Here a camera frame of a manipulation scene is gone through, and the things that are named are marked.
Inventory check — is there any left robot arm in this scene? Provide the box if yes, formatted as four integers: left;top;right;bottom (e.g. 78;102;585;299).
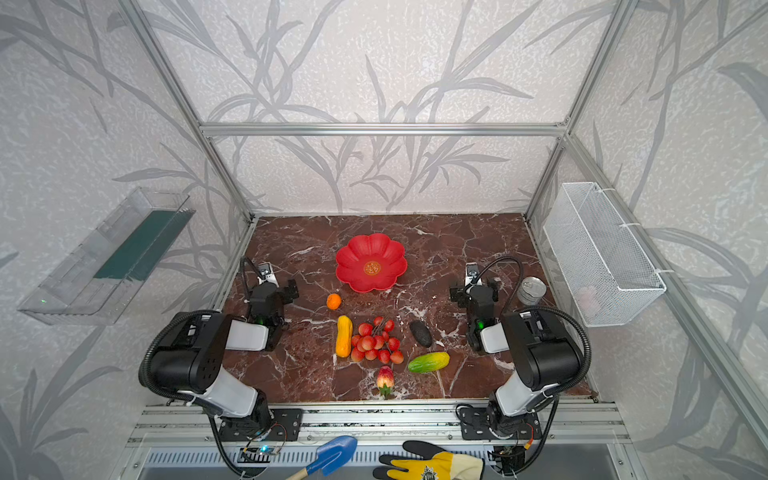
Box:
138;280;299;436

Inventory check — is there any yellow black work glove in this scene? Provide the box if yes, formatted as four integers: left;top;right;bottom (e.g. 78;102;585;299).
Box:
372;440;485;480

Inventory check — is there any pink object in basket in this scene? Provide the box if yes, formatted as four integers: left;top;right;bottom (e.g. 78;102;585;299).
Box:
574;285;602;318

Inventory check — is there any red fake strawberry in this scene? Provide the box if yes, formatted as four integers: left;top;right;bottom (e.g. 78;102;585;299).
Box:
376;366;395;398

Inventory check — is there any silver tin can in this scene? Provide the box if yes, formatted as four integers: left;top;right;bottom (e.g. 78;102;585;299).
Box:
517;276;547;306

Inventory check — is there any clear plastic wall shelf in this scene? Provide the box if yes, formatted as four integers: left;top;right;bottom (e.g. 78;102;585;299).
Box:
18;187;195;326

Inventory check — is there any white wire mesh basket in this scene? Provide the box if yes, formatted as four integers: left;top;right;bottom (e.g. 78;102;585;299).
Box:
543;182;666;327

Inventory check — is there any red lychee bunch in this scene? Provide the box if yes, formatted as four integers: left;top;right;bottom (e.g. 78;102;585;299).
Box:
350;316;405;365

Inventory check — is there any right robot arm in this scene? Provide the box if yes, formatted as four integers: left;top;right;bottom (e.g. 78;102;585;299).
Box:
449;281;592;439

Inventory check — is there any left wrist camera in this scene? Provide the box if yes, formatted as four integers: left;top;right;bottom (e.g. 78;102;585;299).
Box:
257;262;279;286

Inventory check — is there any red flower-shaped fruit bowl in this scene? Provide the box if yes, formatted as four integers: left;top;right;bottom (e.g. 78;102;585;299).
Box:
336;233;408;293

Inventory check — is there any small circuit board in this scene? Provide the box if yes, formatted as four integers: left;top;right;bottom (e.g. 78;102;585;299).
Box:
238;445;282;464

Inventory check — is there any green yellow fake cucumber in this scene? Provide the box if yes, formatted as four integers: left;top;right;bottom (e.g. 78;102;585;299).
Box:
407;352;451;374

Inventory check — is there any small orange fake fruit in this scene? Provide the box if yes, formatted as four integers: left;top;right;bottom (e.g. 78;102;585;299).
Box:
326;293;342;311

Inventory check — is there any dark fake avocado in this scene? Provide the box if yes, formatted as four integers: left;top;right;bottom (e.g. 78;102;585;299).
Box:
409;320;433;348

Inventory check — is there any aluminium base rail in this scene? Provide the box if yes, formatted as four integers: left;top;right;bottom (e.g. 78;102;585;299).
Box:
126;396;631;448

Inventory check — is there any blue toy shovel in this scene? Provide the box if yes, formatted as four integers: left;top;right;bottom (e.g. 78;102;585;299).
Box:
288;435;358;480

